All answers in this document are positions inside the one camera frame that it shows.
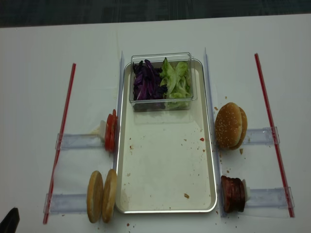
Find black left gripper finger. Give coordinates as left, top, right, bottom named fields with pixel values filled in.
left=0, top=207, right=19, bottom=233

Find left clear long rail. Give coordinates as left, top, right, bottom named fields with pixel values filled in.
left=113, top=51, right=124, bottom=171

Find front sesame bun top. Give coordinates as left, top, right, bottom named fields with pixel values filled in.
left=215, top=102, right=242, bottom=149

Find clear tomato dispenser rail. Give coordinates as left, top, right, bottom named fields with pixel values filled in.
left=55, top=133, right=104, bottom=150

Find sesame bun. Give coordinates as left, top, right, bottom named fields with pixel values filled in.
left=215, top=102, right=242, bottom=149
left=229, top=108, right=248, bottom=150

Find red strip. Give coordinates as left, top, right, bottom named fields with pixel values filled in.
left=43, top=63, right=76, bottom=225
left=254, top=53, right=295, bottom=218

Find purple cabbage shreds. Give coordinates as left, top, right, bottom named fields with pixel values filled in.
left=132, top=59, right=168, bottom=100

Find white patty pusher block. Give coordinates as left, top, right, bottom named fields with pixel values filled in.
left=242, top=179, right=251, bottom=202

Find tomato slices stack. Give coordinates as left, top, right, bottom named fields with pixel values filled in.
left=104, top=109, right=118, bottom=152

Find left red strip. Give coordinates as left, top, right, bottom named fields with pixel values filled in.
left=43, top=63, right=76, bottom=225

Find rear meat patty slices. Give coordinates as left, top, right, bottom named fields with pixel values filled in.
left=232, top=178, right=245, bottom=212

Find front meat patty slice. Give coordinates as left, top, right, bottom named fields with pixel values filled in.
left=221, top=176, right=236, bottom=213

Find bun slice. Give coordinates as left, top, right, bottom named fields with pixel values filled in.
left=102, top=169, right=117, bottom=223
left=86, top=170, right=103, bottom=223

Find clear bun rail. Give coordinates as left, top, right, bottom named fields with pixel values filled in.
left=43, top=194, right=87, bottom=214
left=242, top=127, right=280, bottom=145

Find rear sesame bun top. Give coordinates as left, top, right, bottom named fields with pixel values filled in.
left=229, top=108, right=248, bottom=150

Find silver metal tray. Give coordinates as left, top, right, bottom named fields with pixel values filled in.
left=116, top=60, right=217, bottom=214

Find clear plastic salad container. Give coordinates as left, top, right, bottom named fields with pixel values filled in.
left=129, top=52, right=197, bottom=112

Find clear bun top rail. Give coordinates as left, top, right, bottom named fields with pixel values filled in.
left=242, top=127, right=280, bottom=145

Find white tomato pusher block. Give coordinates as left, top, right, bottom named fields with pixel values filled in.
left=98, top=120, right=106, bottom=143

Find right red strip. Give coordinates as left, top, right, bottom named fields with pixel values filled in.
left=254, top=53, right=295, bottom=218

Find green lettuce leaves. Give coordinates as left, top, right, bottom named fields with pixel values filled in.
left=161, top=57, right=192, bottom=109

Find clear patty dispenser rail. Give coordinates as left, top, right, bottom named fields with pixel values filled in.
left=245, top=187, right=295, bottom=208

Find clear bun bottom rail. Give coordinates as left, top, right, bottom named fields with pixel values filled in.
left=43, top=194, right=87, bottom=214

